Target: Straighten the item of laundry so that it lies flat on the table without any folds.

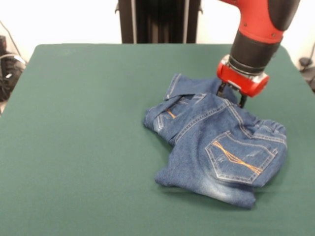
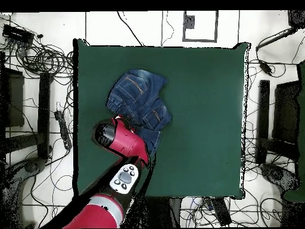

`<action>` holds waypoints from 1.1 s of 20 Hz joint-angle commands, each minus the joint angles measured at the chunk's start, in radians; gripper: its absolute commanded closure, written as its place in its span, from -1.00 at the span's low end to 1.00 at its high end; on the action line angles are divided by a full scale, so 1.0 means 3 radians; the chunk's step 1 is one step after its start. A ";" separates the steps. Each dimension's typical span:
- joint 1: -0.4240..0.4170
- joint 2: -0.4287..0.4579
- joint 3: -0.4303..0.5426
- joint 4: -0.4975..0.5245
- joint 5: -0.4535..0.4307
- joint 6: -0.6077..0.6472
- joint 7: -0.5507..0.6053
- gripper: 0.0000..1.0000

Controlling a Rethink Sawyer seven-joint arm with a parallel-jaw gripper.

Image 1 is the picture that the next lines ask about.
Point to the dark green table cloth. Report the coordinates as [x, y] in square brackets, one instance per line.
[73, 123]

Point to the black floor equipment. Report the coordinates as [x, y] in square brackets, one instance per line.
[308, 73]

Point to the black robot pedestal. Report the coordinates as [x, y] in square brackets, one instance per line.
[160, 22]

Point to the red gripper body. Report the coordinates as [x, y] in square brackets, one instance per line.
[236, 78]

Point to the blue denim jeans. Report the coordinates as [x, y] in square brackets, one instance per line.
[209, 137]

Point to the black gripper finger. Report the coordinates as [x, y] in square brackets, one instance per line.
[242, 101]
[221, 89]

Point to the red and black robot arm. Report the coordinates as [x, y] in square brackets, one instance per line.
[256, 22]

